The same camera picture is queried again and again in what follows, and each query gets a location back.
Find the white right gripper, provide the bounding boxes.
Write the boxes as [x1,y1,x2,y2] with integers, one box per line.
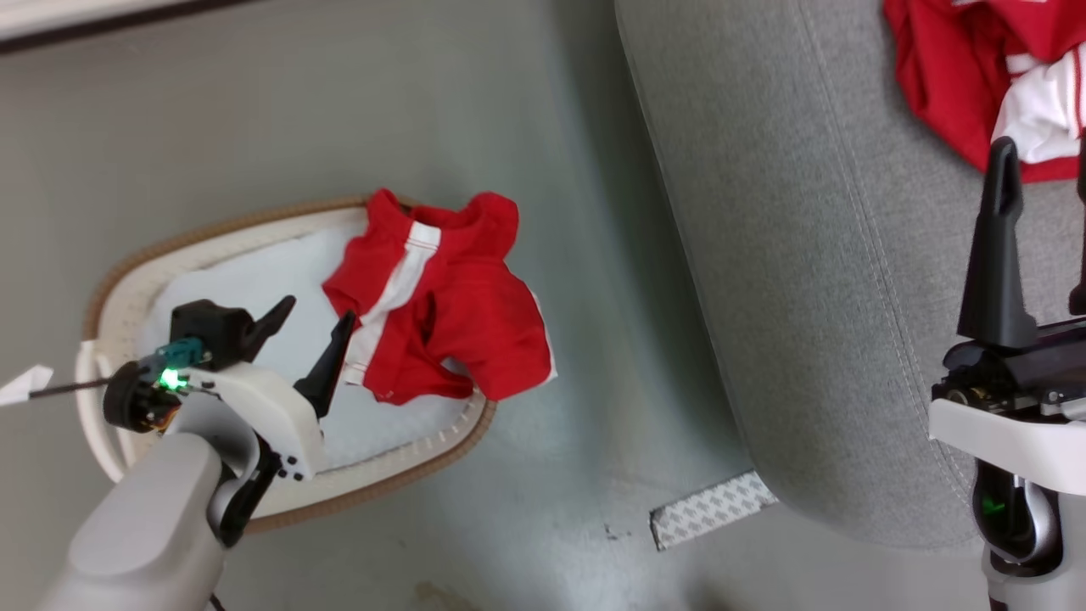
[927,132,1086,497]

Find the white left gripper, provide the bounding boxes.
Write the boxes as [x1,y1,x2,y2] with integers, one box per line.
[103,294,358,483]

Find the red lettered jersey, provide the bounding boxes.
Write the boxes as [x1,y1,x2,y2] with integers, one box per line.
[882,0,1086,185]

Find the grey fabric sofa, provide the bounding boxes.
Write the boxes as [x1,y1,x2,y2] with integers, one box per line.
[613,0,1086,551]

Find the red white-striped shorts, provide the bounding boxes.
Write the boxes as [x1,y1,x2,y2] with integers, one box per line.
[321,188,558,406]

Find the white brown-rimmed laundry basket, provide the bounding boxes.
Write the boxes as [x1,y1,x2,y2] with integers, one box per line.
[75,195,499,535]

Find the white and black baseboard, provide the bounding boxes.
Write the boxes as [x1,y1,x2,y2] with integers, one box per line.
[0,0,243,53]

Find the grey patterned tape strip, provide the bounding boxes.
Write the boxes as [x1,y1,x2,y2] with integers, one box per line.
[649,471,779,552]

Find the teal cable connector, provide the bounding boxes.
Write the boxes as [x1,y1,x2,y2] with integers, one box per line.
[140,336,207,378]

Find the white paper cable tag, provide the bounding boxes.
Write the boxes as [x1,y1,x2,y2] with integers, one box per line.
[0,364,54,407]

